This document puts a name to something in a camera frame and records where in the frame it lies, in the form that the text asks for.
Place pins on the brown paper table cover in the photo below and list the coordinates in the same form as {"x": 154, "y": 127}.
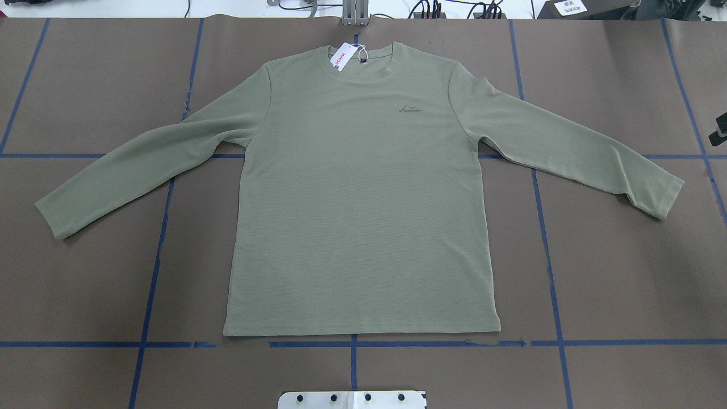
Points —
{"x": 601, "y": 305}

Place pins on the aluminium frame post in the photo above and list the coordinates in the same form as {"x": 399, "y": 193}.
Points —
{"x": 355, "y": 12}

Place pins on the olive green long-sleeve shirt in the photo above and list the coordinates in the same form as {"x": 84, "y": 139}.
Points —
{"x": 361, "y": 203}

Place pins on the white camera pole base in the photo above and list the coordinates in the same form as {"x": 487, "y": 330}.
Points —
{"x": 354, "y": 399}

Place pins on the black laptop computer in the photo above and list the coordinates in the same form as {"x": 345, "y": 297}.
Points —
{"x": 584, "y": 10}

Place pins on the white Miniso price tag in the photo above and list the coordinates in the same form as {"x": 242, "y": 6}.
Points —
{"x": 343, "y": 55}

